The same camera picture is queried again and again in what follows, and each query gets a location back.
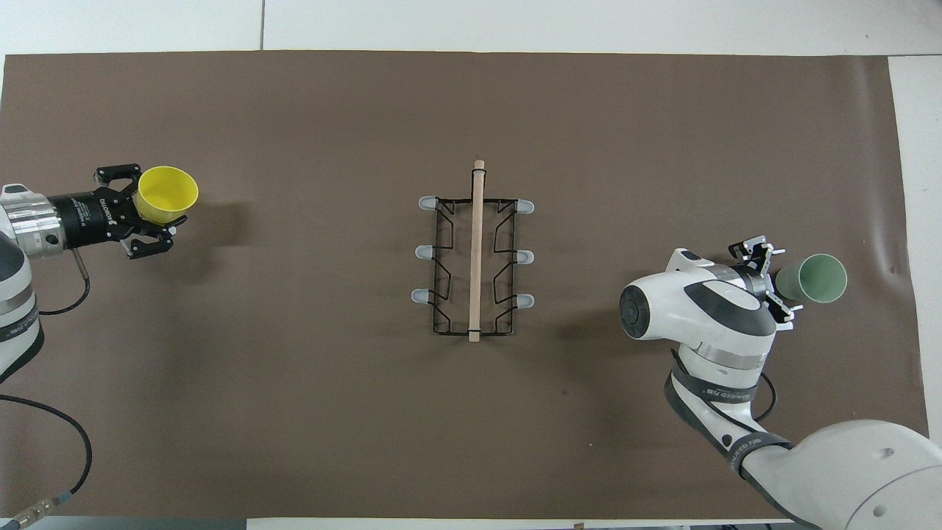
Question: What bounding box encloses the pale green plastic cup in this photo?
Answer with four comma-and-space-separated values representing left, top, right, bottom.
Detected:
776, 253, 848, 304

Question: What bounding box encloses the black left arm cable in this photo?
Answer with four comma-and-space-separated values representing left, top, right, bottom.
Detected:
0, 249, 93, 530

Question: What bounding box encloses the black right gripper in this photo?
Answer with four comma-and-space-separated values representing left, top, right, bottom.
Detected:
728, 236, 803, 329

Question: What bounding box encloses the yellow plastic cup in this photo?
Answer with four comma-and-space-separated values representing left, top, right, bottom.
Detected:
137, 166, 199, 226

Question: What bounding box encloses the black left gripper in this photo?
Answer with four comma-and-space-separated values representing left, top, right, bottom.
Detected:
53, 163, 178, 261

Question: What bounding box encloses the brown paper table mat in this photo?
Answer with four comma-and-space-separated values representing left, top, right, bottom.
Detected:
0, 50, 929, 520

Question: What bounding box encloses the black wire cup rack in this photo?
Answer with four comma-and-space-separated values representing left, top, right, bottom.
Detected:
411, 160, 536, 344

